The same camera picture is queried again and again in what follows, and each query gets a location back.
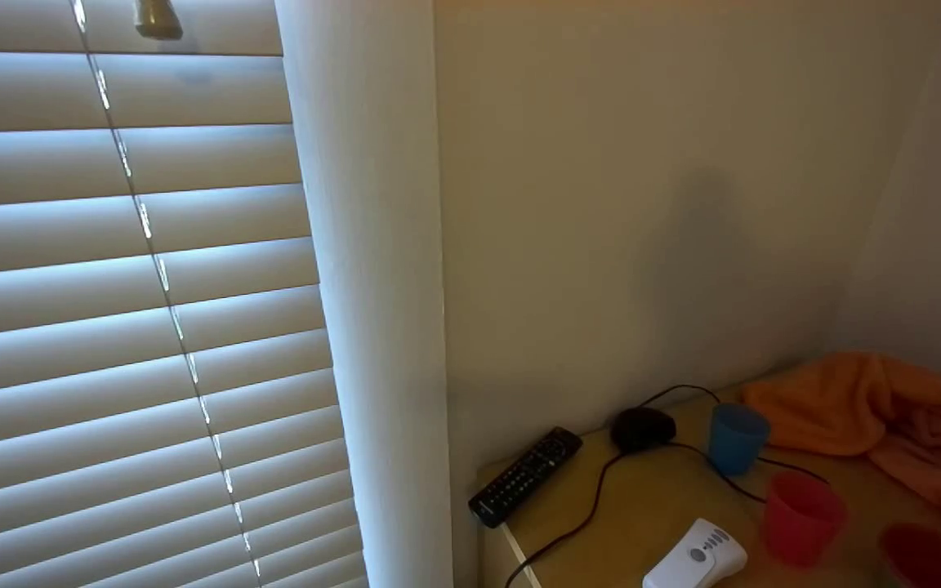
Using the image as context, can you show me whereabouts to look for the pink plastic cup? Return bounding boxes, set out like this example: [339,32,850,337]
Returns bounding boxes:
[763,473,845,566]

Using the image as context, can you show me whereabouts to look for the blue plastic cup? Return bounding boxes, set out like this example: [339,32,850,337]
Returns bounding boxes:
[709,406,771,476]

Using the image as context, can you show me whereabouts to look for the black tv remote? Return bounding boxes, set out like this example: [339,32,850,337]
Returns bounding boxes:
[468,428,582,525]

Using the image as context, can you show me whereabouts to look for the black round puck device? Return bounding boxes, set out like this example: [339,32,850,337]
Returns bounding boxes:
[610,409,675,453]

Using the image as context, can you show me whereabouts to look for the light wooden dresser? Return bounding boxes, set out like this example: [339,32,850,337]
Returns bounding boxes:
[482,399,941,588]

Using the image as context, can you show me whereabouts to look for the white window blinds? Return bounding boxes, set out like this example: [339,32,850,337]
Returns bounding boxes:
[0,0,365,588]

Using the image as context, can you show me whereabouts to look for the white handheld device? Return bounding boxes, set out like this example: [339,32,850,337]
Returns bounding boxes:
[639,519,749,588]

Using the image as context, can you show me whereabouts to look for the brass blind fitting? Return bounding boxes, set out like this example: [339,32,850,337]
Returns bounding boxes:
[134,0,184,40]

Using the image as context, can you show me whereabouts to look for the orange towel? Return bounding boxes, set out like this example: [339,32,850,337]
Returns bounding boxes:
[741,354,941,511]

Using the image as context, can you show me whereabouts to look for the black cable on table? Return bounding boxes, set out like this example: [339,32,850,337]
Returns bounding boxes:
[504,383,829,588]

